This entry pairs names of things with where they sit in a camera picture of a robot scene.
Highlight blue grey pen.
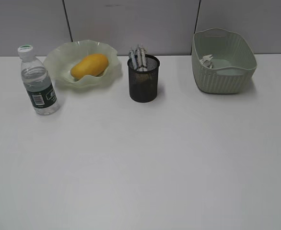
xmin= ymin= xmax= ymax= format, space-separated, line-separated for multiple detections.
xmin=129 ymin=48 xmax=138 ymax=70

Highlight beige grip pen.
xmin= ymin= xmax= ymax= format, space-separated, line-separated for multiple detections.
xmin=140 ymin=45 xmax=148 ymax=71

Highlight yellow mango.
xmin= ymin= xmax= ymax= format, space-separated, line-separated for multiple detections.
xmin=70 ymin=54 xmax=108 ymax=80

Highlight white waste paper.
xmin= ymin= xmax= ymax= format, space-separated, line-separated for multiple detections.
xmin=200 ymin=54 xmax=213 ymax=69

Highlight clear water bottle green label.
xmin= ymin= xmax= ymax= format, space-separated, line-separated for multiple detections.
xmin=18 ymin=45 xmax=59 ymax=115

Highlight black mesh pen holder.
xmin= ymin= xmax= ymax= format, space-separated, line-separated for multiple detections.
xmin=127 ymin=54 xmax=160 ymax=103

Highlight pale green wavy plate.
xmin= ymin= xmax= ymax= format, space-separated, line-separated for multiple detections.
xmin=44 ymin=40 xmax=122 ymax=90

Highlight pale green woven basket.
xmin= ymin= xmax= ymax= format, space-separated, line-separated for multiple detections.
xmin=192 ymin=28 xmax=257 ymax=94

